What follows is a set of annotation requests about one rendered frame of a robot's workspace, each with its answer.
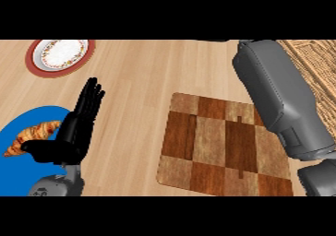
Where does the golden croissant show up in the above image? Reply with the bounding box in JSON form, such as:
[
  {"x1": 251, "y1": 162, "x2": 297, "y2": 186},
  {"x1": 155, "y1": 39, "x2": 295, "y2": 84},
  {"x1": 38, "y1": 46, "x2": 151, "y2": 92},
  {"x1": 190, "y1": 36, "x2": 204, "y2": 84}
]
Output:
[{"x1": 1, "y1": 120, "x2": 62, "y2": 158}]

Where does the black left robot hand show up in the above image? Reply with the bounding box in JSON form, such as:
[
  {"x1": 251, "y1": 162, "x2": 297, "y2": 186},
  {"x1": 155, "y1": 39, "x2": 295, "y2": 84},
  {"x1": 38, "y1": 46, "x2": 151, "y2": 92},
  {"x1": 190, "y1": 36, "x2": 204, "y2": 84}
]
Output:
[{"x1": 19, "y1": 77, "x2": 106, "y2": 166}]

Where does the checkered wooden cutting board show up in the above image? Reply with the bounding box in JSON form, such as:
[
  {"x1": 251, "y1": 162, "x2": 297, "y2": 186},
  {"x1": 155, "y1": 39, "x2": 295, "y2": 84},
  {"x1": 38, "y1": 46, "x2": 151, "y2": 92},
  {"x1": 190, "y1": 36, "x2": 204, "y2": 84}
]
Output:
[{"x1": 155, "y1": 91, "x2": 294, "y2": 197}]

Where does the blue plate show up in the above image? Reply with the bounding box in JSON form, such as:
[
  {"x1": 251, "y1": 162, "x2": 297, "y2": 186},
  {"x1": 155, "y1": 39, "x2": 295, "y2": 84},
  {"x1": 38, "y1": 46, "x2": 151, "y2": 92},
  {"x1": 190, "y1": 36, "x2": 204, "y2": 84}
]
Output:
[{"x1": 0, "y1": 105, "x2": 72, "y2": 197}]

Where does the white floral red-rimmed plate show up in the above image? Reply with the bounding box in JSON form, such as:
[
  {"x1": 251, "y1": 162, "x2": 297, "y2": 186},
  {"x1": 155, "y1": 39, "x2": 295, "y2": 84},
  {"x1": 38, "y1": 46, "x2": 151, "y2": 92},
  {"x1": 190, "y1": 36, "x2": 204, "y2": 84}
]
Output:
[{"x1": 24, "y1": 39, "x2": 97, "y2": 79}]

